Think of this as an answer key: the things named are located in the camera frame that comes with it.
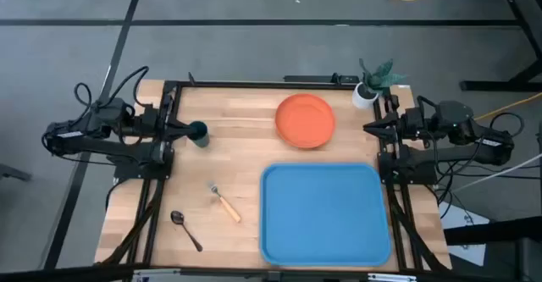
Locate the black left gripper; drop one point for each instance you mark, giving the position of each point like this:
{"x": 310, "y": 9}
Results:
{"x": 154, "y": 123}

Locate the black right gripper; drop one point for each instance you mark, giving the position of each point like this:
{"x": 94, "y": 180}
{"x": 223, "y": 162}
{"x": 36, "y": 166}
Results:
{"x": 410, "y": 124}

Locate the dark green plastic cup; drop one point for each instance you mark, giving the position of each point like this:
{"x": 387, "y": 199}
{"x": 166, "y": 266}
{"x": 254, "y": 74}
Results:
{"x": 201, "y": 137}

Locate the orange plastic plate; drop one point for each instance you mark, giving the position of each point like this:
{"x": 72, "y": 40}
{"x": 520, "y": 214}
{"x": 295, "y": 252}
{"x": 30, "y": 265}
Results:
{"x": 305, "y": 121}

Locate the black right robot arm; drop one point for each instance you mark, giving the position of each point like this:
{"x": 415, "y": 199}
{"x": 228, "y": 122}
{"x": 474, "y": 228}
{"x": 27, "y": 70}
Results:
{"x": 457, "y": 153}

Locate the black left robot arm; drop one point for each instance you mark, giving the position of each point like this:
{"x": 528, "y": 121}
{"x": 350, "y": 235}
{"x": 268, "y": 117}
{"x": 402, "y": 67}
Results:
{"x": 106, "y": 148}

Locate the dark metal spoon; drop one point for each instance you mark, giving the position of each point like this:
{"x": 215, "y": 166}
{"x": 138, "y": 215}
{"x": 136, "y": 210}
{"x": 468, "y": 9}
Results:
{"x": 177, "y": 217}

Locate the blue plastic tray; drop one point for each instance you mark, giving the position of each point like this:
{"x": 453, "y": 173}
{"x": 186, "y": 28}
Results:
{"x": 324, "y": 214}

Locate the white plant pot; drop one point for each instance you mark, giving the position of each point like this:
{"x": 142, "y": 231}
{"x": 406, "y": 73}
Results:
{"x": 362, "y": 100}

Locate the green artificial plant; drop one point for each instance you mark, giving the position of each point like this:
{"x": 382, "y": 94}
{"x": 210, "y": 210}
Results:
{"x": 381, "y": 79}

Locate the white flat box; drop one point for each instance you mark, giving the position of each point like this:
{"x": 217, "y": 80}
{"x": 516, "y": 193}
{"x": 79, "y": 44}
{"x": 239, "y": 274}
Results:
{"x": 461, "y": 222}

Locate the black metal beam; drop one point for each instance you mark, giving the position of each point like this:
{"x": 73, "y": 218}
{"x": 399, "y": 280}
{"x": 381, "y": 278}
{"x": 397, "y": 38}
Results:
{"x": 491, "y": 233}

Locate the grey metal foot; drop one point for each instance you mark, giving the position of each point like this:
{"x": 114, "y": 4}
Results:
{"x": 12, "y": 173}

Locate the black stand crossbeam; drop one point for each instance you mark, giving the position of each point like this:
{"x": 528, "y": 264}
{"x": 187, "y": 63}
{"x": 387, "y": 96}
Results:
{"x": 63, "y": 273}

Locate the black aluminium table frame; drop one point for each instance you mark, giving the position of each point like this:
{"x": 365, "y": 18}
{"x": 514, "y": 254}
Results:
{"x": 254, "y": 84}

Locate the black metal table leg frame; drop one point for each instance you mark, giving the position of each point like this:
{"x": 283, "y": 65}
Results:
{"x": 499, "y": 86}

